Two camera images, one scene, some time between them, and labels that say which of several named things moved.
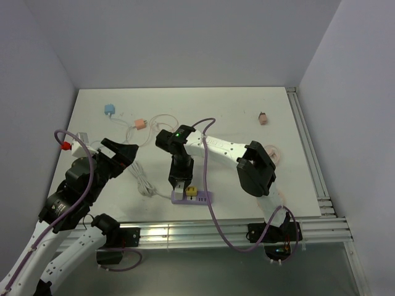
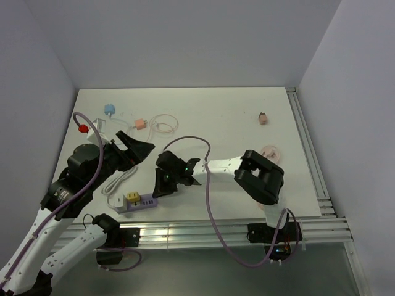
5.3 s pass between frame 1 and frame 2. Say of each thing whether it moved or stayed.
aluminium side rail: stayed
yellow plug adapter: moved
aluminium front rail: stayed
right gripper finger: moved
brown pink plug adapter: stayed
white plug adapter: moved
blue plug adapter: stayed
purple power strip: moved
